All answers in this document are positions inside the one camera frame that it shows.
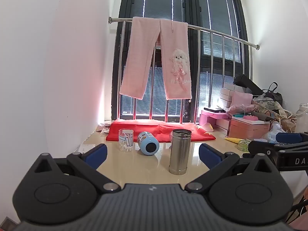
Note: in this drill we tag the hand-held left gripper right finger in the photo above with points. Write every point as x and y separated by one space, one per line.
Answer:
209 156

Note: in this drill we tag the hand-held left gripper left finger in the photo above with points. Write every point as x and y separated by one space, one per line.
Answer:
96 154

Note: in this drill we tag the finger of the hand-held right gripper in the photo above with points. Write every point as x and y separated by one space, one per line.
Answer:
263 147
290 138

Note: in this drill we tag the blue cartoon print cup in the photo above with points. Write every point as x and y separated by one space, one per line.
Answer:
148 144

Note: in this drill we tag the stainless steel cup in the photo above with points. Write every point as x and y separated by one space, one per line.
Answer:
179 152

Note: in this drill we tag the clear printed glass cup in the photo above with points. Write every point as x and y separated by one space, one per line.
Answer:
126 140

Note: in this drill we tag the white plastic bag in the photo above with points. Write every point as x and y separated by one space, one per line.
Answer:
273 132

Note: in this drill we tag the green tape roll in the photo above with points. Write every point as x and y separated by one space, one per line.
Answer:
243 146

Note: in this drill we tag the peach box with white lid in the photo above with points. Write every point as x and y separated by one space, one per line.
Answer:
247 130

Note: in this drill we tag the clear glass jar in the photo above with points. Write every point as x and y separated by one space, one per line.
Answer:
302 118

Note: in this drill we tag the crumpled white papers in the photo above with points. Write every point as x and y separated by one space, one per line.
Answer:
104 128

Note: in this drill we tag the bright pink box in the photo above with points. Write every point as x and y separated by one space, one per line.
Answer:
211 120

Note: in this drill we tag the floral plastic bag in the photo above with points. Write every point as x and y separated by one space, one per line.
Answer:
267 103

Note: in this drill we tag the black handbag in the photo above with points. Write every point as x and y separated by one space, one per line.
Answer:
276 96

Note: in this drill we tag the black flat device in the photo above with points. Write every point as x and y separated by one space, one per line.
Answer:
214 110

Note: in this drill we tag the red cloth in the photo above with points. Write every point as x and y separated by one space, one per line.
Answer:
166 131

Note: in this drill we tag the pale pink box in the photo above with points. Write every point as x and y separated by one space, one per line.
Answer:
241 99

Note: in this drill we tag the stack of white boxes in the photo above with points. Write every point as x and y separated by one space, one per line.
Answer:
227 96

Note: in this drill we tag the long black bag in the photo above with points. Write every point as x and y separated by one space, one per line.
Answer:
245 81

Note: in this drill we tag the pink pants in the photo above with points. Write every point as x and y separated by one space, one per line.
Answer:
175 77

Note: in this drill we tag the steel window railing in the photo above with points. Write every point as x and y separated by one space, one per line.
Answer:
216 32

